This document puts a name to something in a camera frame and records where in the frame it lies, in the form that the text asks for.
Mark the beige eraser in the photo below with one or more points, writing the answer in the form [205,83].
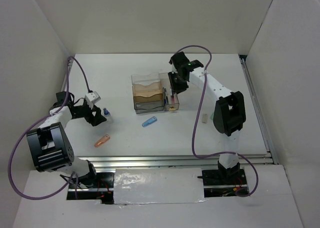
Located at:
[204,118]

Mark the clear pen tray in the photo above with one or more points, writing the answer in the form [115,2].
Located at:
[164,79]

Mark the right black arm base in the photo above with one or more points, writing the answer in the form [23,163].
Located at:
[214,179]

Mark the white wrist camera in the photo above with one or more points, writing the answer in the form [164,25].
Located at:
[92,98]
[173,69]

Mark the tiered clear stationery organizer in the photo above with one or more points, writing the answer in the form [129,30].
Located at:
[147,93]

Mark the orange transparent case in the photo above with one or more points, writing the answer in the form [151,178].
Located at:
[102,140]

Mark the white foil sheet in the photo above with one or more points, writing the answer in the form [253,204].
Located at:
[158,186]

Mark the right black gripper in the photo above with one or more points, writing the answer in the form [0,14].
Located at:
[175,88]

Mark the blue transparent case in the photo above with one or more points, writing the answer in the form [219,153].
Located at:
[149,121]

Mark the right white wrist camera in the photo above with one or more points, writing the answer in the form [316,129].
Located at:
[173,69]

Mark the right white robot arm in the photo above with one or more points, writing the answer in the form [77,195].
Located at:
[229,110]

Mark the small blue cap bottle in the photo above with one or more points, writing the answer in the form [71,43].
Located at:
[107,115]

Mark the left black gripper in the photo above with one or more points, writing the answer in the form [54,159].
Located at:
[94,120]

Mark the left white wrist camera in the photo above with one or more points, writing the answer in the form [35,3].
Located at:
[92,98]

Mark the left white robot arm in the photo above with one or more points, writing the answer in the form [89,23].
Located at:
[50,148]

